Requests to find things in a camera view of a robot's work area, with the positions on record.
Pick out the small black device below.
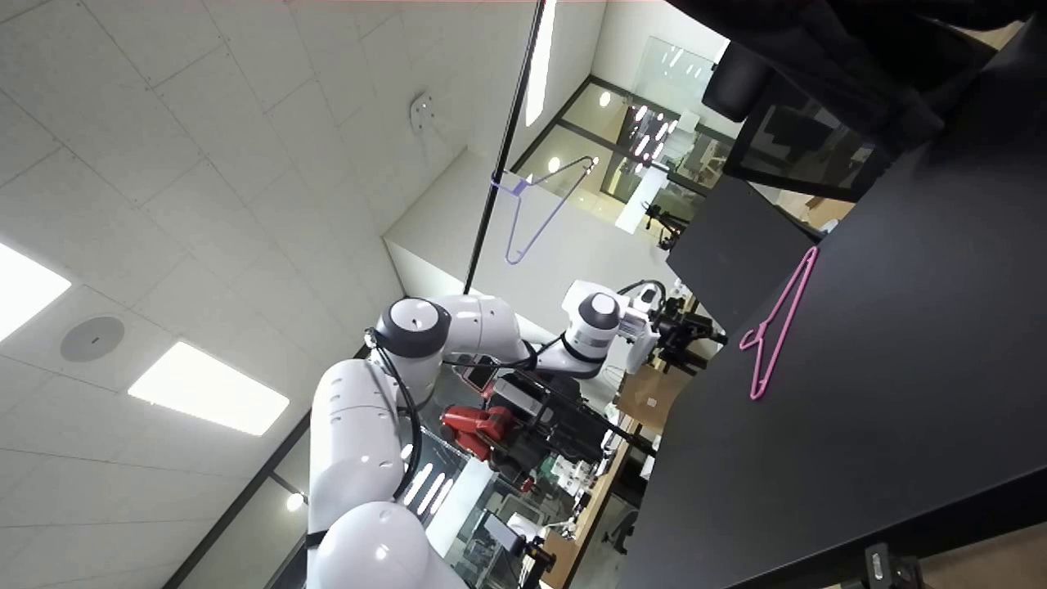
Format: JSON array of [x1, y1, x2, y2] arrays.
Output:
[[861, 540, 925, 589]]

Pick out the round ceiling speaker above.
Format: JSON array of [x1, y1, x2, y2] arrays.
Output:
[[59, 313, 129, 366]]

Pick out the dark grey partition panel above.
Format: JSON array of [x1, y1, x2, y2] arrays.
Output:
[[664, 178, 820, 334]]

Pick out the purple plastic hanger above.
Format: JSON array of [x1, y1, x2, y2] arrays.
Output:
[[492, 151, 601, 268]]

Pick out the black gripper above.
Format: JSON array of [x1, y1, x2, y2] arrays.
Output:
[[648, 301, 703, 374]]

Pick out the small ceiling sensor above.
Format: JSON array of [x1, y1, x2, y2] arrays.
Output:
[[406, 90, 442, 135]]

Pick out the black monitor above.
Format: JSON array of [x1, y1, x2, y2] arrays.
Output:
[[720, 61, 911, 205]]

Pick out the pink plastic hanger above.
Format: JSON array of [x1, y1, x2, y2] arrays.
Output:
[[735, 241, 820, 407]]

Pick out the square ceiling light panel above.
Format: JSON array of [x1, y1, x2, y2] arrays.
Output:
[[0, 241, 77, 343], [125, 336, 294, 437]]

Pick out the long ceiling light strip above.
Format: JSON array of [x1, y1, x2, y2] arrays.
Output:
[[520, 0, 563, 130]]

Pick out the brown cardboard box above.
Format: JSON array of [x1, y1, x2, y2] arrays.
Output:
[[611, 363, 693, 432]]

